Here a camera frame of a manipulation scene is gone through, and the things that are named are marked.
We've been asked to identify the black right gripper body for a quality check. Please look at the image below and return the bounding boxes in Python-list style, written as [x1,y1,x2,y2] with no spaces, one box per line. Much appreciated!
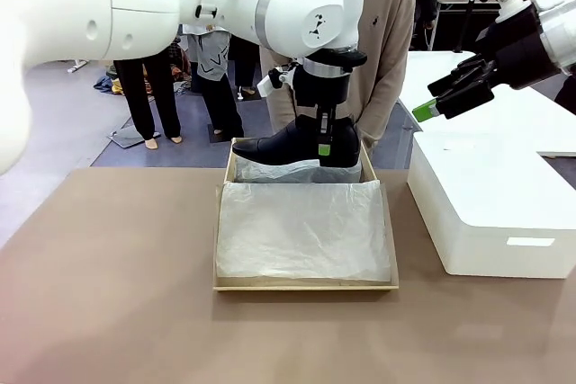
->
[474,4,563,91]

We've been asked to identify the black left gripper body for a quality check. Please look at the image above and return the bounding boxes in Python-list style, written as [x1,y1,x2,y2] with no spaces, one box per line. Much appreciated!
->
[294,72,352,110]

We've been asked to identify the black leather buckle shoe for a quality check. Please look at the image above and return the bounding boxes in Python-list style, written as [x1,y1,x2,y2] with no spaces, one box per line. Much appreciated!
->
[231,114,362,168]

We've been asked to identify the white tissue paper sheet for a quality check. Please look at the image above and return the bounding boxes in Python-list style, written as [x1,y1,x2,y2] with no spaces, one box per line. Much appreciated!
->
[216,156,392,281]

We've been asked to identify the cardboard shoe box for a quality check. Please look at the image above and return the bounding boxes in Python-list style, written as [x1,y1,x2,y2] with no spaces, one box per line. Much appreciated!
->
[211,136,401,294]

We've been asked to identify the white storage box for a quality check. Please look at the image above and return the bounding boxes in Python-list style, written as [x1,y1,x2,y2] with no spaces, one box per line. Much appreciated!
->
[407,131,576,280]

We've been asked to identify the dark clad figure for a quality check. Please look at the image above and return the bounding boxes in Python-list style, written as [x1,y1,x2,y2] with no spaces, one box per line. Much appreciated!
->
[554,72,576,116]

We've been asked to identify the bystander in orange top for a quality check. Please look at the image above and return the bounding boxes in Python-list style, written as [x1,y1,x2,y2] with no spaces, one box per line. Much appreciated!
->
[228,0,266,97]

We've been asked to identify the person in beige sweater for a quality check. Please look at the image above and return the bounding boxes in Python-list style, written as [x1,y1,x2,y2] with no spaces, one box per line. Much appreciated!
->
[259,0,417,156]

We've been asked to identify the bystander in grey shorts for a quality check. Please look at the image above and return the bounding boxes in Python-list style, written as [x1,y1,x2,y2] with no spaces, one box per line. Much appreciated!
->
[179,23,247,137]

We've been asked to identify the patterned fabric pile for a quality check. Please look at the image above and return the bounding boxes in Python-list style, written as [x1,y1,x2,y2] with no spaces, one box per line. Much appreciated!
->
[168,41,194,97]

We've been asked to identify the bystander in black trousers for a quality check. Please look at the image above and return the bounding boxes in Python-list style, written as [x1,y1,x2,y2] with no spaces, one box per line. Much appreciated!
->
[114,40,184,151]

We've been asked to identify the grey floor plate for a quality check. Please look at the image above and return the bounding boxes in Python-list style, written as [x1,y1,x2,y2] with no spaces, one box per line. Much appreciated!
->
[107,125,162,149]

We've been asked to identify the blue yellow clothing pile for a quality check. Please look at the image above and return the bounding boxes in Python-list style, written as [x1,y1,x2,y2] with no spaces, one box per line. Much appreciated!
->
[92,76,125,97]

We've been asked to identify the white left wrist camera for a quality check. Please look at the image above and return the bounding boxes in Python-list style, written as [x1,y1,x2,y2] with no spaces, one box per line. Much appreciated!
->
[256,67,296,98]

